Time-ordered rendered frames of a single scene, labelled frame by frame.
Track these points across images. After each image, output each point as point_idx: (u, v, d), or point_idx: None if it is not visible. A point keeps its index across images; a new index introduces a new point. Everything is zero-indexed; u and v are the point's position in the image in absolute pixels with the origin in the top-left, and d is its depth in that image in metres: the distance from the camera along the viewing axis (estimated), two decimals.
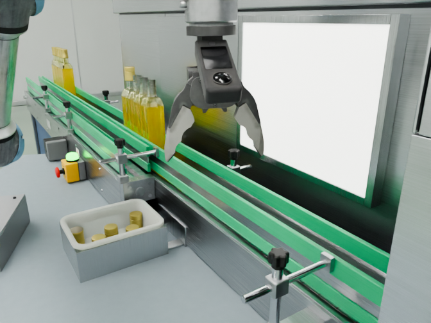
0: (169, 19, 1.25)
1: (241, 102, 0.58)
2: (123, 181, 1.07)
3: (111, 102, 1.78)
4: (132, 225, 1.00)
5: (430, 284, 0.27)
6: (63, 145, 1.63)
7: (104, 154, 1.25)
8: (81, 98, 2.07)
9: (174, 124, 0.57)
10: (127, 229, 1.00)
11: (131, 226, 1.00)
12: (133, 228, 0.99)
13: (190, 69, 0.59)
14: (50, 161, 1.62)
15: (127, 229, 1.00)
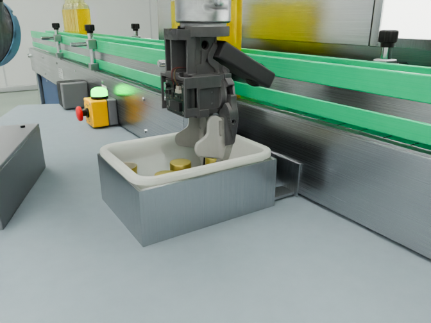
0: None
1: None
2: None
3: None
4: None
5: None
6: (83, 89, 1.25)
7: (151, 77, 0.86)
8: None
9: (231, 136, 0.57)
10: (206, 160, 0.62)
11: None
12: None
13: (208, 75, 0.52)
14: (65, 108, 1.24)
15: (206, 159, 0.62)
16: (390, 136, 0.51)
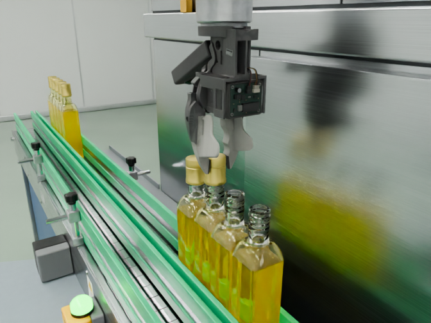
0: (280, 66, 0.62)
1: (196, 111, 0.57)
2: None
3: (140, 174, 1.14)
4: None
5: None
6: (65, 256, 1.00)
7: None
8: (90, 154, 1.43)
9: (232, 127, 0.61)
10: (209, 165, 0.60)
11: None
12: (219, 154, 0.61)
13: None
14: (43, 282, 0.98)
15: (210, 164, 0.59)
16: None
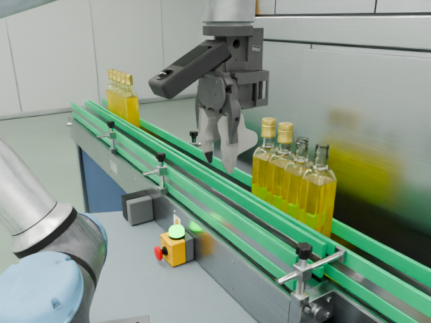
0: (330, 55, 0.90)
1: (224, 113, 0.55)
2: (303, 304, 0.72)
3: (199, 145, 1.43)
4: (283, 124, 0.90)
5: None
6: (148, 205, 1.28)
7: (242, 243, 0.90)
8: (148, 132, 1.72)
9: (199, 125, 0.62)
10: (283, 129, 0.89)
11: (285, 124, 0.90)
12: (288, 123, 0.90)
13: None
14: (131, 225, 1.27)
15: (283, 129, 0.89)
16: None
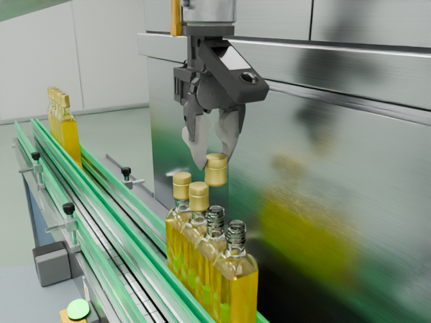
0: None
1: (235, 108, 0.59)
2: None
3: (135, 183, 1.20)
4: (194, 185, 0.67)
5: None
6: (63, 262, 1.06)
7: None
8: (88, 162, 1.49)
9: (196, 135, 0.57)
10: (193, 194, 0.67)
11: (196, 186, 0.67)
12: (202, 184, 0.68)
13: (186, 70, 0.57)
14: (42, 286, 1.05)
15: (194, 193, 0.66)
16: None
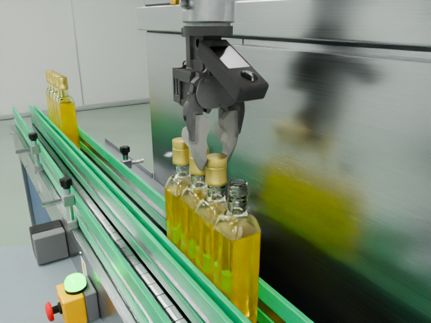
0: (260, 53, 0.66)
1: (234, 107, 0.59)
2: None
3: (133, 163, 1.18)
4: None
5: None
6: (61, 240, 1.04)
7: (138, 313, 0.65)
8: (86, 145, 1.47)
9: (196, 135, 0.57)
10: None
11: None
12: None
13: (186, 70, 0.57)
14: (39, 265, 1.02)
15: None
16: None
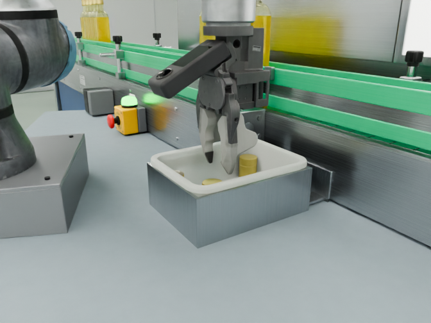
0: None
1: (224, 113, 0.55)
2: None
3: None
4: None
5: None
6: (109, 97, 1.31)
7: (184, 88, 0.92)
8: None
9: (199, 124, 0.62)
10: None
11: None
12: None
13: None
14: (92, 115, 1.30)
15: None
16: (419, 149, 0.57)
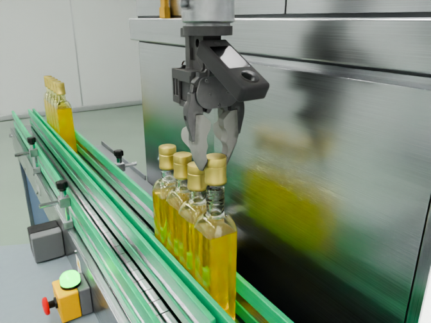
0: None
1: (234, 107, 0.59)
2: None
3: (127, 166, 1.24)
4: (178, 154, 0.71)
5: None
6: (57, 239, 1.09)
7: (126, 306, 0.71)
8: (83, 148, 1.53)
9: (196, 135, 0.57)
10: (177, 162, 0.70)
11: (180, 154, 0.71)
12: (186, 153, 0.71)
13: (185, 70, 0.57)
14: (36, 263, 1.08)
15: (177, 161, 0.70)
16: None
